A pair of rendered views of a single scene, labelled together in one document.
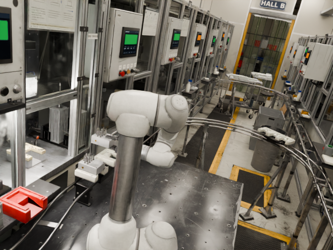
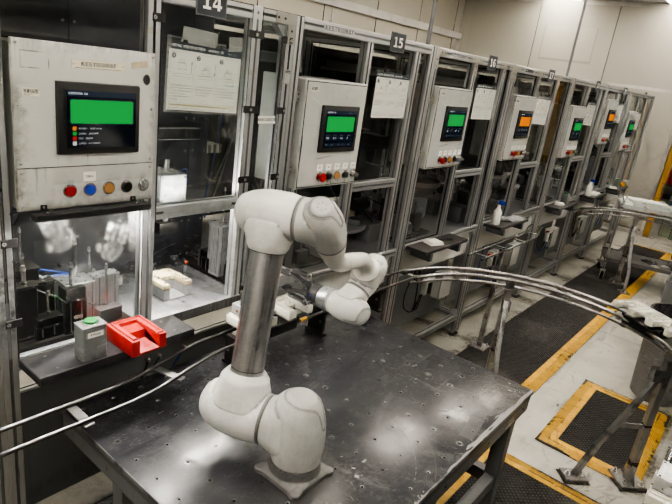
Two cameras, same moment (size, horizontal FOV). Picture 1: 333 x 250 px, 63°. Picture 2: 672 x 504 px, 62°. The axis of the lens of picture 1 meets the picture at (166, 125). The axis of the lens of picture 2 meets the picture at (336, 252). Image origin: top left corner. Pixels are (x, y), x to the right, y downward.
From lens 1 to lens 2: 0.71 m
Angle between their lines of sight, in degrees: 20
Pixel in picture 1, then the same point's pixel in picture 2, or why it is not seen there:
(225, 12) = (640, 68)
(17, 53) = (145, 140)
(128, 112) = (255, 218)
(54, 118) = (214, 239)
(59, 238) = (183, 401)
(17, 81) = (144, 175)
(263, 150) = (655, 355)
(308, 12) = not seen: outside the picture
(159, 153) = (344, 299)
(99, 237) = (214, 390)
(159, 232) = (292, 398)
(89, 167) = not seen: hidden behind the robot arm
